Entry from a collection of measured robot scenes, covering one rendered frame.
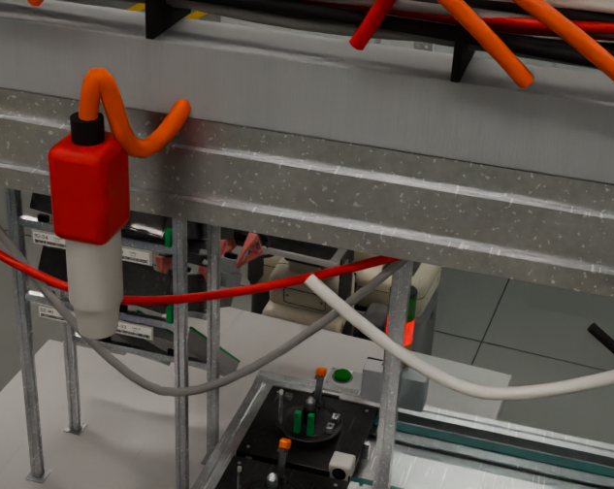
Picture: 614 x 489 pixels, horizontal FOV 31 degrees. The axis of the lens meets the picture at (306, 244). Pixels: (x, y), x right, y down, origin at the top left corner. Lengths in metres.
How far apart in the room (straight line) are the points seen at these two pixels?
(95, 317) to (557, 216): 0.36
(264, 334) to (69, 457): 0.65
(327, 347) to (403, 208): 1.99
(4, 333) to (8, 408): 1.88
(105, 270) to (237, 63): 0.18
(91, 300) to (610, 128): 0.40
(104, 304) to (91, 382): 1.85
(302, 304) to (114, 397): 0.67
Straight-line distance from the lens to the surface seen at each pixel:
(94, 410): 2.62
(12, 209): 2.12
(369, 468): 2.38
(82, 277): 0.86
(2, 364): 4.35
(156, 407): 2.62
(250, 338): 2.86
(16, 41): 0.92
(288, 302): 3.09
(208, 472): 2.29
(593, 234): 0.85
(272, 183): 0.88
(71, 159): 0.81
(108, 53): 0.89
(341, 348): 2.84
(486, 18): 0.79
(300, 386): 2.52
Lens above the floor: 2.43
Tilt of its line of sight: 28 degrees down
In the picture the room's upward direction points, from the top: 3 degrees clockwise
